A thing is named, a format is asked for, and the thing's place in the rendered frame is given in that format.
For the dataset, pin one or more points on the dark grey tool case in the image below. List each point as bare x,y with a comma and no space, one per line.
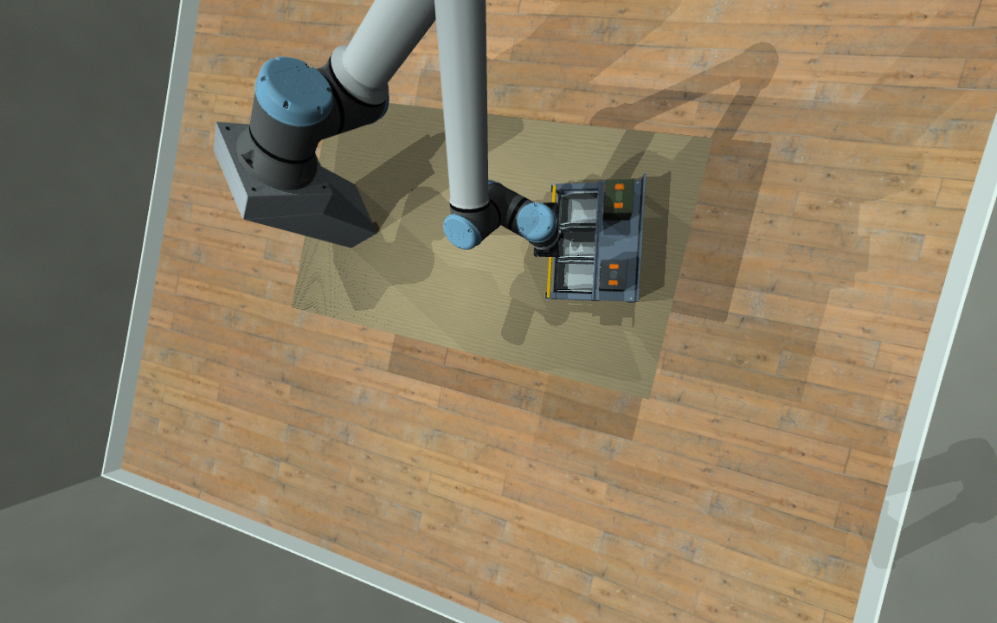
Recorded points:
613,275

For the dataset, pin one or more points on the dark green case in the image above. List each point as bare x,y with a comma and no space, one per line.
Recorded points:
618,202

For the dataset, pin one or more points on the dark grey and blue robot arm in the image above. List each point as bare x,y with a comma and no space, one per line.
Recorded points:
294,109

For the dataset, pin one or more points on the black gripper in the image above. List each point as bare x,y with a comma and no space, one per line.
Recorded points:
551,252

